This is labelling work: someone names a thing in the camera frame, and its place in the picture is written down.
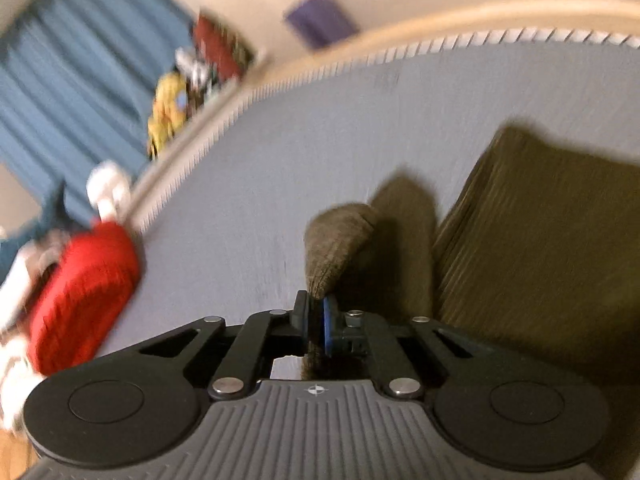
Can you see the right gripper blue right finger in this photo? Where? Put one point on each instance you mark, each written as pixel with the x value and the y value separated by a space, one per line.
pixel 342 330

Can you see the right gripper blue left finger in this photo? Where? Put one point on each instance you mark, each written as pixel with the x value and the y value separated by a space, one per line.
pixel 299 314

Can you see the olive corduroy pants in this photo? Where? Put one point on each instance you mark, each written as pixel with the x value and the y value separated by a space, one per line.
pixel 539 253

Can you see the red folded quilt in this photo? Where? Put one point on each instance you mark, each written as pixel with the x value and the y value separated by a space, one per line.
pixel 95 279

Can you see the white plush toy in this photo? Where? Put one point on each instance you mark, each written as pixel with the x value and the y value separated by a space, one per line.
pixel 108 189

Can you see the yellow plush toy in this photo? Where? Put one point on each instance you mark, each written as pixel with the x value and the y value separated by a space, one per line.
pixel 169 112

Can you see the blue shark plush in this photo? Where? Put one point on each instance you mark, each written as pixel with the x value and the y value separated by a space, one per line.
pixel 53 216

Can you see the panda plush toy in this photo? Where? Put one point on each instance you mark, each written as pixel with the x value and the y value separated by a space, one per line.
pixel 193 68

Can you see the white pillow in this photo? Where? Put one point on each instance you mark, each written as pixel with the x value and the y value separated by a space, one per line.
pixel 25 273

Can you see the white folded blanket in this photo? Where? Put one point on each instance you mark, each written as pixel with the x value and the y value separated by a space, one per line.
pixel 18 379

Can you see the blue curtain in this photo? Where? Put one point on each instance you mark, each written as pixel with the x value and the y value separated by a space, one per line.
pixel 77 84

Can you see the purple paper on wall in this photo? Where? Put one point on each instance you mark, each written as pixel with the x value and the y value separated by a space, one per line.
pixel 320 23

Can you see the wooden bed frame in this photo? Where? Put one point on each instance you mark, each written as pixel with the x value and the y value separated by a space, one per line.
pixel 488 23

